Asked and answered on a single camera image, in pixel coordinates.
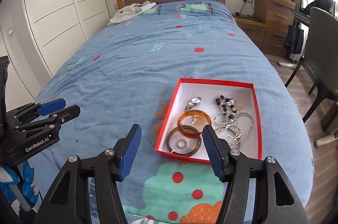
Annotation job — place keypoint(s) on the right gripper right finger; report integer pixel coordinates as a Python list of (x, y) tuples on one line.
[(222, 157)]

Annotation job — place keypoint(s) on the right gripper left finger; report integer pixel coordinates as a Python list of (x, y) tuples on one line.
[(122, 155)]

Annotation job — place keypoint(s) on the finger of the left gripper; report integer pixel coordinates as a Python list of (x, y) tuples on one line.
[(58, 118), (51, 106)]

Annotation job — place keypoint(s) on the dark brown bangle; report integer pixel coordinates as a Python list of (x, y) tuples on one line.
[(178, 144)]

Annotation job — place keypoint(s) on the amber bangle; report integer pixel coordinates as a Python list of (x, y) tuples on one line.
[(190, 123)]

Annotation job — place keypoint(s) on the silver wristwatch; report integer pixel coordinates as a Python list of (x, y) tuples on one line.
[(195, 101)]

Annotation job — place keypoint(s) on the red jewelry box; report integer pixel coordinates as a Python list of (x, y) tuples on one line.
[(231, 107)]

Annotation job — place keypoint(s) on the blue patterned bedspread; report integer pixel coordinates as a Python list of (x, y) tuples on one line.
[(127, 74)]

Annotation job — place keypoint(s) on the white wardrobe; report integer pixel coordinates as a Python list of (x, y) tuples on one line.
[(38, 36)]

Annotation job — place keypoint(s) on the white clothing on bed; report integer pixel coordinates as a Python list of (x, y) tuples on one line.
[(130, 11)]

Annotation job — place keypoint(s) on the low wooden nightstand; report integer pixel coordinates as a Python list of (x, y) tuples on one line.
[(269, 39)]

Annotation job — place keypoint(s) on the dark hanging bag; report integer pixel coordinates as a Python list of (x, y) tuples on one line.
[(294, 41)]

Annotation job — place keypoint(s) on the grey chair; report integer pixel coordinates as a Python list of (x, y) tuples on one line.
[(320, 57)]

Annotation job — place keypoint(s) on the wooden drawer cabinet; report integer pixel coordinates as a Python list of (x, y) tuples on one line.
[(276, 13)]

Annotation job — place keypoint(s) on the dark backpack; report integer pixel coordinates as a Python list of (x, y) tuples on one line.
[(327, 5)]

